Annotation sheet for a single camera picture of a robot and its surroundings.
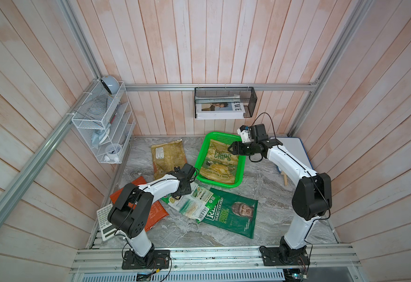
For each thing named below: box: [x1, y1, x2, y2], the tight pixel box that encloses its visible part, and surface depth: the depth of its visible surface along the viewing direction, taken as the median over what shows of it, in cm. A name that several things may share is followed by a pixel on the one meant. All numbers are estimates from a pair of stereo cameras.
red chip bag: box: [145, 200, 170, 233], surface depth 87 cm
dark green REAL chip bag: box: [197, 187, 259, 240], surface depth 87 cm
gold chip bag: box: [150, 139, 185, 180], surface depth 109 cm
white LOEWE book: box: [195, 101, 246, 120], surface depth 96 cm
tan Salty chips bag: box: [200, 139, 239, 185], surface depth 106 cm
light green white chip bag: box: [160, 182, 221, 223], surface depth 90 cm
